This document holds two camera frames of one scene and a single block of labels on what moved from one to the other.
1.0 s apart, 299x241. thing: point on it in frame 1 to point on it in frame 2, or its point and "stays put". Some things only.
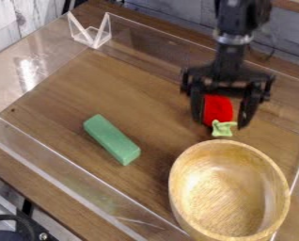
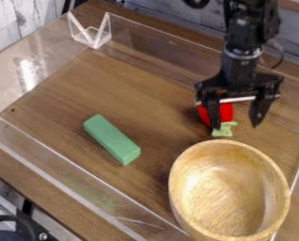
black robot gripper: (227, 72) to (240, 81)
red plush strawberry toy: (218, 114) stays put
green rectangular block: (115, 141) stays put
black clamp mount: (28, 226) stays put
